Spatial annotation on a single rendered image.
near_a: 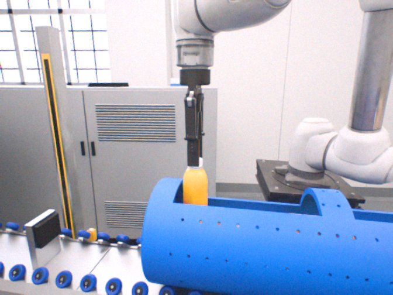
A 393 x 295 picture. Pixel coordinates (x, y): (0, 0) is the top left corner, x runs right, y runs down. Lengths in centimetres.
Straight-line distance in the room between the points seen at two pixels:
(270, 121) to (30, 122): 257
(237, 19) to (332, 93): 313
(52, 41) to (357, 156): 120
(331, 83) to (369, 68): 259
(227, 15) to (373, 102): 65
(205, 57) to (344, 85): 311
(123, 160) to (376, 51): 185
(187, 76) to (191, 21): 11
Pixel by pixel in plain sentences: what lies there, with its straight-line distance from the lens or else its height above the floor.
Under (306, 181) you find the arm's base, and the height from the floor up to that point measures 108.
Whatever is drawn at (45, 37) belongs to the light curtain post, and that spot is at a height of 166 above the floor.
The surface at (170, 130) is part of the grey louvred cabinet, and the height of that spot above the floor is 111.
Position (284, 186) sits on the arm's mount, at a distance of 115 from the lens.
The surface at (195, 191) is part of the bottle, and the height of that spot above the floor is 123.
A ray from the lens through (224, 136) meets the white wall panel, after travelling 336.
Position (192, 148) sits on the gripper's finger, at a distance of 62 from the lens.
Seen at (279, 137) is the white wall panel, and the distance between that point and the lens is 346.
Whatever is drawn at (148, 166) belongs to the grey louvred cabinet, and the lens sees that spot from 221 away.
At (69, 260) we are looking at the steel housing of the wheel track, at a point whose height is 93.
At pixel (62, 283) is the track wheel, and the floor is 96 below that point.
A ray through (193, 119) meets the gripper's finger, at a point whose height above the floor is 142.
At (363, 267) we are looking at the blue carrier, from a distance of 66.
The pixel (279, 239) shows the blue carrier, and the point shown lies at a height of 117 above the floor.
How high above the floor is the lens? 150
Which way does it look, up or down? 15 degrees down
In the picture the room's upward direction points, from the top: straight up
